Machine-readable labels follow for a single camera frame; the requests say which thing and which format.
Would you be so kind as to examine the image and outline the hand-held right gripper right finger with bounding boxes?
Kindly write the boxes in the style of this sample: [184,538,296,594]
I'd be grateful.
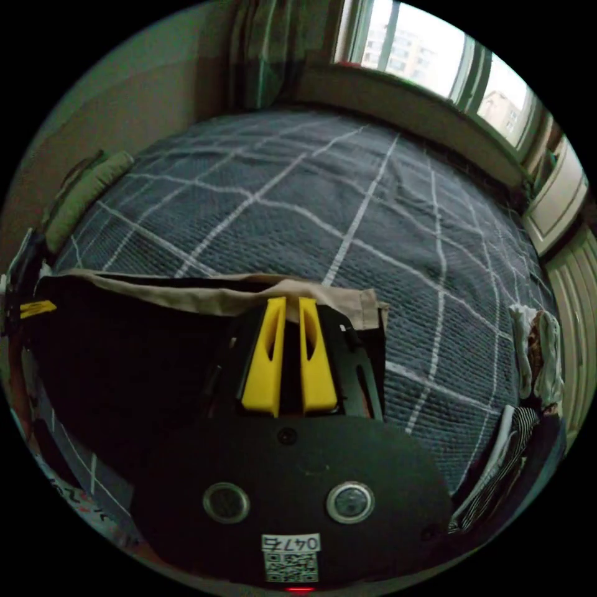
[298,296,338,417]

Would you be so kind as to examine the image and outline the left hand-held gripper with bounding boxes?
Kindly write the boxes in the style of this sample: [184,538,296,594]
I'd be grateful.
[1,272,58,338]

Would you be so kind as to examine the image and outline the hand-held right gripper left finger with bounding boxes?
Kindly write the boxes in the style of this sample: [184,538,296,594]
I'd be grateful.
[241,296,287,418]

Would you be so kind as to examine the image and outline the black shorts with beige lining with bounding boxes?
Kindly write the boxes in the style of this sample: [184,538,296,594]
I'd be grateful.
[33,269,391,472]

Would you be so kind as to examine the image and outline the green rolled blanket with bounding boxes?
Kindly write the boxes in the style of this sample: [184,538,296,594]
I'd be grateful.
[44,150,136,254]

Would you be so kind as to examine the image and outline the bed with grey checked quilt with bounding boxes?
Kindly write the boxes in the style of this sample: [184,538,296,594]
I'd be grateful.
[44,108,563,547]

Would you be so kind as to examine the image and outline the pile of clothes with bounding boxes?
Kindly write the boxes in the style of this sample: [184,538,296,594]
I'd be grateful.
[447,302,568,535]

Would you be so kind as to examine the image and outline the striped green curtain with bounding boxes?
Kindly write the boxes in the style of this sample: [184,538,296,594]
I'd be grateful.
[227,0,348,109]

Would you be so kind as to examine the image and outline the window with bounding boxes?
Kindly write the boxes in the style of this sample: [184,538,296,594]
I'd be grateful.
[331,0,563,155]

